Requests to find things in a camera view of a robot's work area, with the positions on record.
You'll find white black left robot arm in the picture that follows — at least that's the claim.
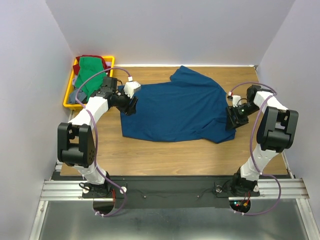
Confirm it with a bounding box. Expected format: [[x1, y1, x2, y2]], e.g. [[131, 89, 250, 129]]
[[57, 76, 141, 198]]

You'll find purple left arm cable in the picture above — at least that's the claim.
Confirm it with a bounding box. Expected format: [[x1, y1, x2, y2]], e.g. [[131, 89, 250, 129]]
[[74, 67, 133, 218]]

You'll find yellow plastic bin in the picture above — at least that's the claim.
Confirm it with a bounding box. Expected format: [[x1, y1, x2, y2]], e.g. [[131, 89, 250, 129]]
[[62, 55, 116, 111]]

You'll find aluminium frame rail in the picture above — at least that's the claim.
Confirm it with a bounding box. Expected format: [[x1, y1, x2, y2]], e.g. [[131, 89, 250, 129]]
[[28, 109, 96, 240]]

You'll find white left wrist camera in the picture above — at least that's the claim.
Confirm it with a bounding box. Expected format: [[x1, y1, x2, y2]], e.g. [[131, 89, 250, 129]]
[[123, 76, 141, 99]]

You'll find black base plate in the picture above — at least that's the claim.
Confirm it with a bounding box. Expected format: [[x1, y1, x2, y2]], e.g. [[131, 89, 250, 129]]
[[49, 175, 261, 210]]

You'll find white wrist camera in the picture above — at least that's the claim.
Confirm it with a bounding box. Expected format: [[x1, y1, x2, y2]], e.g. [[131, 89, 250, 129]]
[[123, 76, 141, 99], [227, 91, 242, 108]]

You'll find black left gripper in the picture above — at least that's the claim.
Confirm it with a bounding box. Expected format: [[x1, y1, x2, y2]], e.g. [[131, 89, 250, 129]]
[[112, 87, 139, 116]]

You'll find green t shirt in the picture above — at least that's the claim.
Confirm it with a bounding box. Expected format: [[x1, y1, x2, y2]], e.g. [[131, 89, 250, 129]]
[[75, 57, 107, 99]]

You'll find blue t shirt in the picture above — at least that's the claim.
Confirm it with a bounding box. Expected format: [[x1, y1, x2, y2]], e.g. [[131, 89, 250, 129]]
[[120, 66, 236, 144]]

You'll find grey t shirt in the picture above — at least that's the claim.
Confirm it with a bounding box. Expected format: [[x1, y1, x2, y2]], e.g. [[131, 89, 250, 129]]
[[67, 88, 87, 105]]

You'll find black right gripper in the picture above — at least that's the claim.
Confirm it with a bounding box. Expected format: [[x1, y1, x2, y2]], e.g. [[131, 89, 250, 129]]
[[224, 102, 261, 131]]

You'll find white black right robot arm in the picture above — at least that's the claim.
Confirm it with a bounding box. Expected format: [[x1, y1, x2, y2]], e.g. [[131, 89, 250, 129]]
[[225, 83, 299, 195]]

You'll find red t shirt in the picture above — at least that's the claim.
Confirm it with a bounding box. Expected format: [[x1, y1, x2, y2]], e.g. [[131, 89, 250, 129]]
[[72, 54, 112, 75]]

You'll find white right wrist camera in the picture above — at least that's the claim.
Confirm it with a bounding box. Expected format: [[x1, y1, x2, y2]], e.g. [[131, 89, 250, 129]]
[[227, 91, 242, 108]]

